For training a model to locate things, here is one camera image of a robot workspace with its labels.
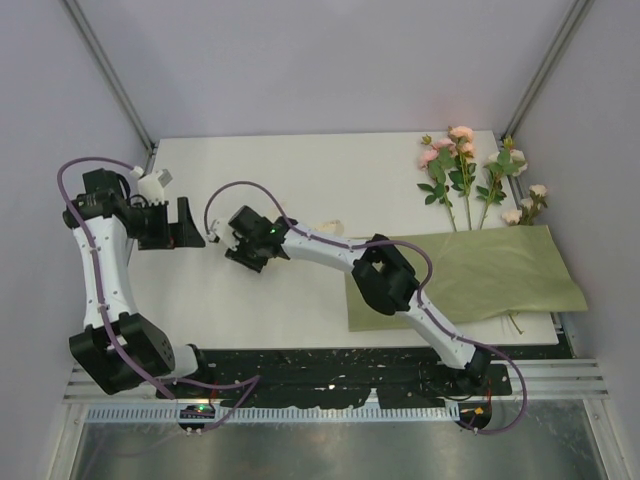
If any cream ribbon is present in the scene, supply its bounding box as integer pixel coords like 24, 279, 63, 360
318, 219, 344, 236

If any green wrapping paper sheet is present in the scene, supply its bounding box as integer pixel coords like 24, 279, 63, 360
341, 223, 588, 333

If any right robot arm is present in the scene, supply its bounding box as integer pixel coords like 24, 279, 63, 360
210, 206, 491, 395

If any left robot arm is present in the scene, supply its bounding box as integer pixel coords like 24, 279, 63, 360
63, 167, 212, 399

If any pink rose stem left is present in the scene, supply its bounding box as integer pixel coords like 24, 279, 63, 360
417, 134, 457, 232

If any pink rose stem middle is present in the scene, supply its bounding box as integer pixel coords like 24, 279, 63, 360
447, 126, 476, 230

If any white rose stem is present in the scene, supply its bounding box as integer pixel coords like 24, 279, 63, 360
476, 135, 528, 230

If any pale pink rose stem right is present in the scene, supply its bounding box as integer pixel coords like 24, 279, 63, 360
501, 184, 548, 226

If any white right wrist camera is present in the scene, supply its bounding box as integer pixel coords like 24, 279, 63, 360
207, 218, 239, 251

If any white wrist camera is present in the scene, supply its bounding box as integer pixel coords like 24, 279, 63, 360
207, 218, 239, 251
129, 166, 173, 204

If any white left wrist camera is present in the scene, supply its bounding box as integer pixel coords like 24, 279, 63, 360
129, 166, 173, 204

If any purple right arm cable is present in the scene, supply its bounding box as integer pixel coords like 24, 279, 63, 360
203, 180, 531, 436

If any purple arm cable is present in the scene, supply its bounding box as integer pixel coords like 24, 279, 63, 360
203, 180, 531, 436
56, 157, 261, 436

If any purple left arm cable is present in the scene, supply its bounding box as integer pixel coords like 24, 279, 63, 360
56, 157, 261, 436

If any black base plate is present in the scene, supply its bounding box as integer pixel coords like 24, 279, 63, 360
165, 347, 520, 409

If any left aluminium frame post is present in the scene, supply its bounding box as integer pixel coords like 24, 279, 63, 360
60, 0, 156, 155

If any aluminium frame post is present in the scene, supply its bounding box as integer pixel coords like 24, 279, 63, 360
60, 0, 156, 155
500, 0, 595, 140

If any white slotted cable duct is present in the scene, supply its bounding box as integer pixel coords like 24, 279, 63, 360
85, 402, 460, 424

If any aluminium front rail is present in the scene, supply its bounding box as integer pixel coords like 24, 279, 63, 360
63, 359, 609, 404

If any right aluminium frame post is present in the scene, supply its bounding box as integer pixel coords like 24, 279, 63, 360
500, 0, 595, 140

